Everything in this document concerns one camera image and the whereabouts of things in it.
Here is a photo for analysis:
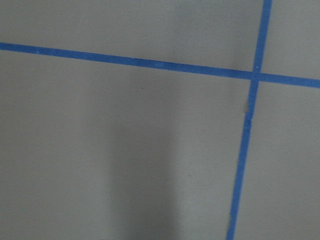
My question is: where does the blue tape line crosswise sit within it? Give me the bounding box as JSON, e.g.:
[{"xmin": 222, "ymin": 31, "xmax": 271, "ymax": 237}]
[{"xmin": 0, "ymin": 42, "xmax": 320, "ymax": 89}]

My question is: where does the blue tape line lengthwise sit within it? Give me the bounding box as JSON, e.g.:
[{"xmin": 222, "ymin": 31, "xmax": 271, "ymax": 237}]
[{"xmin": 225, "ymin": 0, "xmax": 273, "ymax": 240}]

